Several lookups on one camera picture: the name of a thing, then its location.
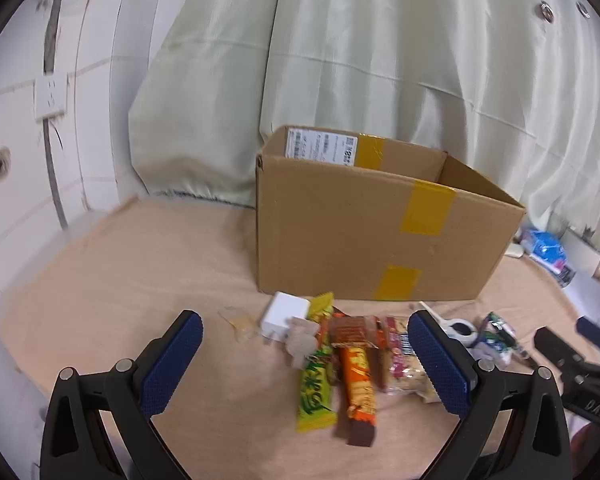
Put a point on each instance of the white plastic clamp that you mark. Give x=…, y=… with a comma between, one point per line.
x=462, y=330

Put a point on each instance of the small white object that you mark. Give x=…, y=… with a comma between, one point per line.
x=515, y=251

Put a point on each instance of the iridescent curtain ornament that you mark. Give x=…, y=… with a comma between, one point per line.
x=546, y=10

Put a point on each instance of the white wall socket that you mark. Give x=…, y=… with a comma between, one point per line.
x=51, y=96

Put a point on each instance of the brown wafer packet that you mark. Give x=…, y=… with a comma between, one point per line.
x=352, y=330

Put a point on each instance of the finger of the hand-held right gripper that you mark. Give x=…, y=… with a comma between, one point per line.
x=555, y=347
x=597, y=332

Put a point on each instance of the silver curtain ornament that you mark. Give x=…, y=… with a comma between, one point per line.
x=583, y=8

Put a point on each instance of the clear plastic wrapper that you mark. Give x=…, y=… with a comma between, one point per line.
x=240, y=322

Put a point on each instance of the brown cardboard box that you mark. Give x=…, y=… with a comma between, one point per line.
x=330, y=220

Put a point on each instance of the white charger adapter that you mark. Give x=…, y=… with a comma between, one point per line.
x=282, y=310

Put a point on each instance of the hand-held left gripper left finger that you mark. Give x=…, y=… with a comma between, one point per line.
x=172, y=365

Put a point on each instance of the small beige lumpy item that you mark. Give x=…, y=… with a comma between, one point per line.
x=300, y=342

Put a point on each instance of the green yellow snack packet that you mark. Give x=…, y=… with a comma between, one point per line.
x=316, y=390

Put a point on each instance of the dark red cloth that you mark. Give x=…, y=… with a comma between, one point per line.
x=595, y=452

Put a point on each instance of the white sheet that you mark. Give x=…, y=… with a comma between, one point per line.
x=585, y=295

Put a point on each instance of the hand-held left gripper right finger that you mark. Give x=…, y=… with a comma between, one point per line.
x=440, y=360

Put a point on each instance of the blue tissue package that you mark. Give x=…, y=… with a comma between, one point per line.
x=545, y=250

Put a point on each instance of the pale green tissue pack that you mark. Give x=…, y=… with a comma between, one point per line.
x=495, y=335

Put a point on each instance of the orange snack bar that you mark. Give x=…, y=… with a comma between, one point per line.
x=357, y=385

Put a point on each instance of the pale green curtain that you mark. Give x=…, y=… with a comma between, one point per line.
x=380, y=60

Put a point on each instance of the nut bar packet red edges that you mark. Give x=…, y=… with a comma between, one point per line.
x=405, y=375

